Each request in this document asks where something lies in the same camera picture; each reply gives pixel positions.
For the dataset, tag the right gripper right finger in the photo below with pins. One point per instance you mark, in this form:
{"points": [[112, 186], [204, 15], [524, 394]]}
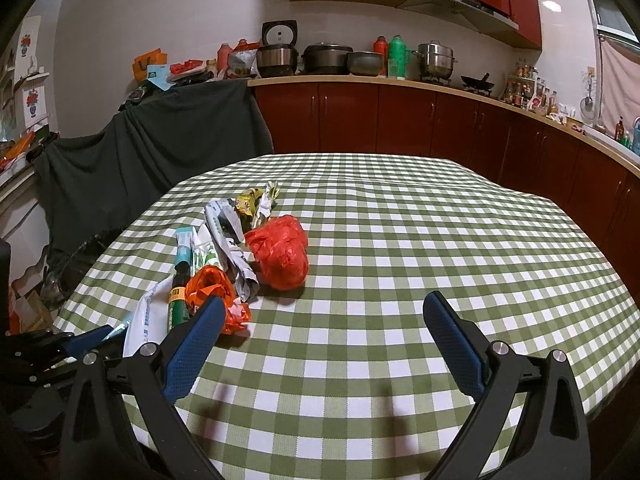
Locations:
{"points": [[551, 440]]}

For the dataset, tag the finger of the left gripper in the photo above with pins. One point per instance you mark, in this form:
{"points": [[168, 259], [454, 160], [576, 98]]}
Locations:
{"points": [[78, 345]]}

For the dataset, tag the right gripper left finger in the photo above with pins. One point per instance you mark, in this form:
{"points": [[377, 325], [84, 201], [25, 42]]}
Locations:
{"points": [[98, 441]]}

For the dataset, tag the orange plastic bag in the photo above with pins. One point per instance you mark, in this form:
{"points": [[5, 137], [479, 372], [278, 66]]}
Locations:
{"points": [[211, 281]]}

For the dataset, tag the grey white wrapper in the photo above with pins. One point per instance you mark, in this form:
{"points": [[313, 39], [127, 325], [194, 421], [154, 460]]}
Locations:
{"points": [[225, 227]]}

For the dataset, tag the red plastic bag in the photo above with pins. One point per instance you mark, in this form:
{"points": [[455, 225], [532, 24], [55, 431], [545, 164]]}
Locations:
{"points": [[280, 249]]}

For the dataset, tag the white long plastic wrapper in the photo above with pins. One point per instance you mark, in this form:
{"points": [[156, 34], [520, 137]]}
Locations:
{"points": [[149, 323]]}

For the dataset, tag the red lower kitchen cabinets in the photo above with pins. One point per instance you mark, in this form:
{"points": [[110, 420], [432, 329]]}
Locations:
{"points": [[593, 184]]}

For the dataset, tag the dark green glass bottle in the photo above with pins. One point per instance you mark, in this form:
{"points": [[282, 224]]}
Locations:
{"points": [[178, 311]]}

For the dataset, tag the white cabinet with dishes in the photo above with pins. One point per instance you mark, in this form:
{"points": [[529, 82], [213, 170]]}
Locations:
{"points": [[24, 227]]}

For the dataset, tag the green white snack wrapper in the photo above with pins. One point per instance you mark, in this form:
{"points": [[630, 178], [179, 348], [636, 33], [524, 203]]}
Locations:
{"points": [[204, 250]]}

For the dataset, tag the teal tube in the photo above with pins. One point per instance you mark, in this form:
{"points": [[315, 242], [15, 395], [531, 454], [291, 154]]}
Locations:
{"points": [[184, 237]]}

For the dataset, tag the dark green draped cloth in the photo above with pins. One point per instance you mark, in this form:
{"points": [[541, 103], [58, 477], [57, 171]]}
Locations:
{"points": [[94, 184]]}

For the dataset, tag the green checkered tablecloth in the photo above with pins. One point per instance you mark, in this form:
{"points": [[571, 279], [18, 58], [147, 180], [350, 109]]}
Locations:
{"points": [[341, 379]]}

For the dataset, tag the yellow snack wrapper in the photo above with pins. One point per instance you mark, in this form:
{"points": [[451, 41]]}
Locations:
{"points": [[246, 202]]}

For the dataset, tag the yellow white tied wrapper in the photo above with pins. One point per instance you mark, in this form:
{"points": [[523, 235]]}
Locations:
{"points": [[265, 204]]}

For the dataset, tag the orange paper bag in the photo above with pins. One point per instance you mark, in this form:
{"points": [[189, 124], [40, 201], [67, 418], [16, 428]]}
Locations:
{"points": [[141, 63]]}

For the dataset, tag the spice bottle rack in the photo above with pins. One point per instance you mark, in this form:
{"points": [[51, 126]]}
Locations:
{"points": [[527, 90]]}

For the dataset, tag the black wok on stove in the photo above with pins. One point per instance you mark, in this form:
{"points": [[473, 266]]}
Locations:
{"points": [[482, 85]]}

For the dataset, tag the open rice cooker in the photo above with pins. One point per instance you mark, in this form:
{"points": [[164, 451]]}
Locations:
{"points": [[276, 55]]}

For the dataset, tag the pink hanging towel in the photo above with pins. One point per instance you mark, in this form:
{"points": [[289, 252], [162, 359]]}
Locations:
{"points": [[619, 82]]}

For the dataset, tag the large black pot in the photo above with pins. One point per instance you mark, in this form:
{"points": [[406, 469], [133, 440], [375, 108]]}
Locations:
{"points": [[326, 59]]}

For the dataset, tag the stainless steel steamer pot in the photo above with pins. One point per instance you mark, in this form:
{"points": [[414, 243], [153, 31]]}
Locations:
{"points": [[435, 60]]}

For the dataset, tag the dark wok bowl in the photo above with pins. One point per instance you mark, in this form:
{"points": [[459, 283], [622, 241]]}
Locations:
{"points": [[365, 63]]}

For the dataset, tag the green thermos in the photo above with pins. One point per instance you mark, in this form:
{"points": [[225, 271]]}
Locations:
{"points": [[398, 58]]}

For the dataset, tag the red thermos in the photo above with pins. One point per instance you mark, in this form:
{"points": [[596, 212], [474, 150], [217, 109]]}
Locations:
{"points": [[381, 47]]}

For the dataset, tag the range hood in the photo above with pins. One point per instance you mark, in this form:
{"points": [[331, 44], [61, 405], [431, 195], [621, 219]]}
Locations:
{"points": [[470, 14]]}

